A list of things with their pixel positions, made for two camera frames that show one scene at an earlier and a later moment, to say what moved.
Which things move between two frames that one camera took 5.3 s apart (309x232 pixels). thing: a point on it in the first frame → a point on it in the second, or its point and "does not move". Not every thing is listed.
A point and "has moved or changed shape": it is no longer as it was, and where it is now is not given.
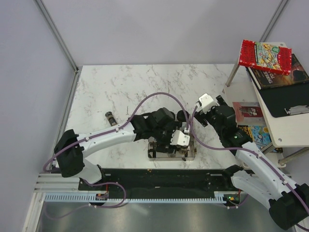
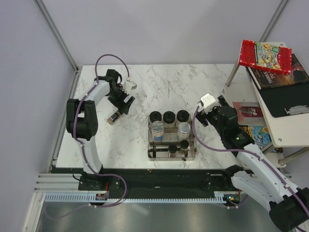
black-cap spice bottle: x=183 y=150 does not move
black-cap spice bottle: x=163 y=147 has moved or changed shape
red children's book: x=266 y=56 does not move
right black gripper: x=200 y=117 does not move
